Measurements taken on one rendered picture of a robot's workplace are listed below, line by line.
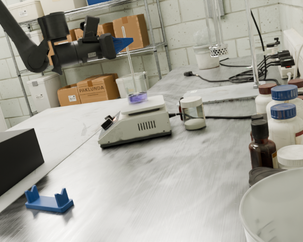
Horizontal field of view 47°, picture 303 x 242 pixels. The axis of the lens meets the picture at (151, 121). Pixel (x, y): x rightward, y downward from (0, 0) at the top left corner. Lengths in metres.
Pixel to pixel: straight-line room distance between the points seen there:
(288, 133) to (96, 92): 2.72
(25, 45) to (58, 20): 0.10
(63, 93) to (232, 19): 1.72
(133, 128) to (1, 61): 3.43
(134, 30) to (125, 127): 2.19
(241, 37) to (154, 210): 2.76
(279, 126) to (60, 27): 0.56
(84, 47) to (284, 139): 0.52
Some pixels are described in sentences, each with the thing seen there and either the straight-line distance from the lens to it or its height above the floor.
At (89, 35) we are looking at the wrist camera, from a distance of 0.90.
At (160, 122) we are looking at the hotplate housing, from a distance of 0.91.
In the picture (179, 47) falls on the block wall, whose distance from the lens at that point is 3.33.
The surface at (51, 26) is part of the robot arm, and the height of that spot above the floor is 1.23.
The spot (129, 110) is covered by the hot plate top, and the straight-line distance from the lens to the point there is 0.91.
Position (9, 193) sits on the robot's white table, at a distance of 0.84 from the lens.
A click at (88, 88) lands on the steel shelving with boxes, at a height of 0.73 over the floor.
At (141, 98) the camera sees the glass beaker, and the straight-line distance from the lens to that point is 0.95.
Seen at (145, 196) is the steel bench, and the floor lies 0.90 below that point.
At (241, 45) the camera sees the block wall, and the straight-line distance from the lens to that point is 3.26.
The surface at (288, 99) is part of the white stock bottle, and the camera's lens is 0.69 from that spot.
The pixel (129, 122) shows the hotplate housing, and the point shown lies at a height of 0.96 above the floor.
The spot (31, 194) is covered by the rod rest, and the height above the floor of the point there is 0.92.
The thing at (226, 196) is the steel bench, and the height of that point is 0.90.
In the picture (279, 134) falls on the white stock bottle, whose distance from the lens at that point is 0.62.
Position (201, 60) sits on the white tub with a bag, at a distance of 1.86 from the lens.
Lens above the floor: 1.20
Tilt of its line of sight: 16 degrees down
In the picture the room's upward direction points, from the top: 12 degrees counter-clockwise
